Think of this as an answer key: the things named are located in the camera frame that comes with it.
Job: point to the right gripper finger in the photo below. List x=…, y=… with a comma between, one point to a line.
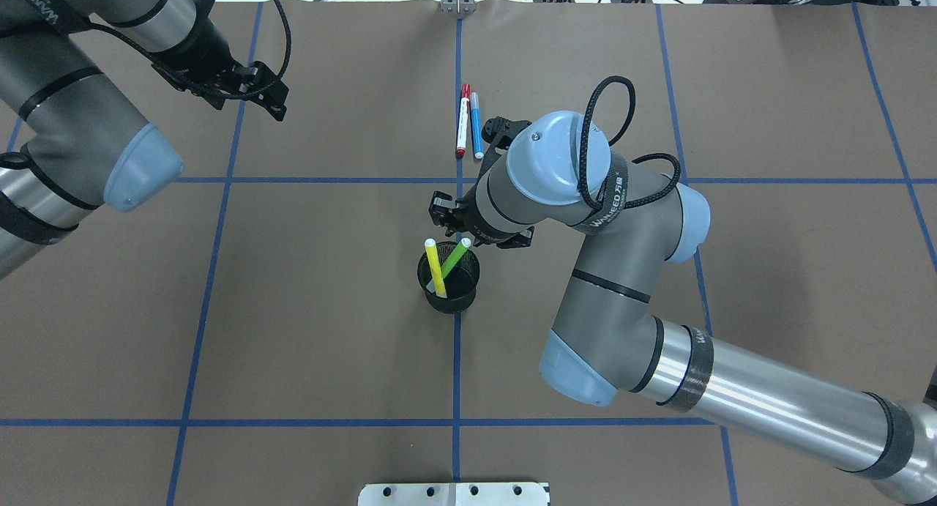
x=520, y=240
x=447, y=213

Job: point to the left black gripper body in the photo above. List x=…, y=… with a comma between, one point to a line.
x=207, y=52

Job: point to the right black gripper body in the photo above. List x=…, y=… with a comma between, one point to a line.
x=448, y=211

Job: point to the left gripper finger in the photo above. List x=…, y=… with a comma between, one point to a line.
x=212, y=96
x=257, y=83

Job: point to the green highlighter pen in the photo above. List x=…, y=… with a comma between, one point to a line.
x=454, y=257

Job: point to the yellow highlighter pen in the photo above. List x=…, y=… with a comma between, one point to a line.
x=434, y=264

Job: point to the blue highlighter pen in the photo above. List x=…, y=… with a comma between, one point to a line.
x=476, y=126

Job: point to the red whiteboard marker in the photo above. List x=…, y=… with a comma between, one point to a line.
x=464, y=121

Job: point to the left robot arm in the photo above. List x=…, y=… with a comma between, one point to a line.
x=91, y=145

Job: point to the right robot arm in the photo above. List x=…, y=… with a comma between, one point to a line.
x=635, y=217

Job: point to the black mesh pen cup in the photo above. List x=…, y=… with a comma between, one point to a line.
x=461, y=284

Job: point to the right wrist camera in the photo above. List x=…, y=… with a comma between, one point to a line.
x=500, y=132

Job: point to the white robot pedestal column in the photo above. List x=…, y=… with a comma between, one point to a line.
x=470, y=493

